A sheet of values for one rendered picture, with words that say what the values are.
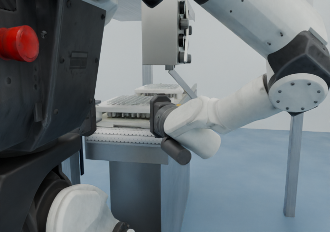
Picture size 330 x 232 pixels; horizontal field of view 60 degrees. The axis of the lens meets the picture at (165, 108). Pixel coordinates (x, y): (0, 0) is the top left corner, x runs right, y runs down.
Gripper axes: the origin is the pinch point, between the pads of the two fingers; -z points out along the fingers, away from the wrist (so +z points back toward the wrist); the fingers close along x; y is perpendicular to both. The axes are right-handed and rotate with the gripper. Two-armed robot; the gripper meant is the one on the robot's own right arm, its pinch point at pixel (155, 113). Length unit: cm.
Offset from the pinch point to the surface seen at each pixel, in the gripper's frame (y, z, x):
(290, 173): 113, -54, 58
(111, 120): -9.8, -15.7, 4.7
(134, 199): -1.5, -19.7, 36.8
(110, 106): -10.0, -16.0, 0.1
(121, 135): -8.1, -9.5, 8.3
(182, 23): 9.1, -1.3, -26.0
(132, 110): -3.6, -11.8, 1.1
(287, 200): 112, -55, 77
